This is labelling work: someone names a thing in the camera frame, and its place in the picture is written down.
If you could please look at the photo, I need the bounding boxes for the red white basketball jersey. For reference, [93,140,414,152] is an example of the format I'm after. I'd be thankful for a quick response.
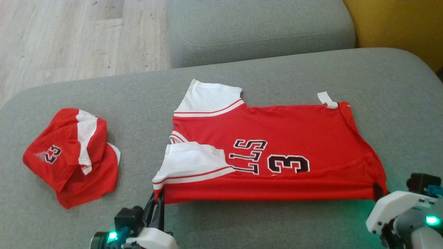
[152,79,389,204]

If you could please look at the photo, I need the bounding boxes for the teal right cable connector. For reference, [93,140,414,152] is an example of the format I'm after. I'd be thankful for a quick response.
[426,185,443,198]

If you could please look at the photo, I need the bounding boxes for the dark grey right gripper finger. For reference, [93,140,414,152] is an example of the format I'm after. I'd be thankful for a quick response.
[373,183,389,202]

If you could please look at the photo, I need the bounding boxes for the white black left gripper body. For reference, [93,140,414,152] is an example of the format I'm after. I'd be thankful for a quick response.
[126,227,179,249]

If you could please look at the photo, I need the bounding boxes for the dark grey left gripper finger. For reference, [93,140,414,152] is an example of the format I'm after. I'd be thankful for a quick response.
[152,190,166,231]
[143,193,156,227]

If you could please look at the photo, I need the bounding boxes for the red white basketball shorts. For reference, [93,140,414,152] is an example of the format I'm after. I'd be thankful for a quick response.
[22,108,121,210]

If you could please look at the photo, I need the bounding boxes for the large yellow sofa backrest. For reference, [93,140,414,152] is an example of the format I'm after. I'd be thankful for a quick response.
[343,0,443,73]

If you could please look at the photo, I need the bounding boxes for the wide grey sofa seat cushion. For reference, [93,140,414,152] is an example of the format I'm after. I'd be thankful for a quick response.
[0,48,443,249]

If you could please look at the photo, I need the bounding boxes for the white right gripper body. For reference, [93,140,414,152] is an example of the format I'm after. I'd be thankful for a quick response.
[366,191,438,234]

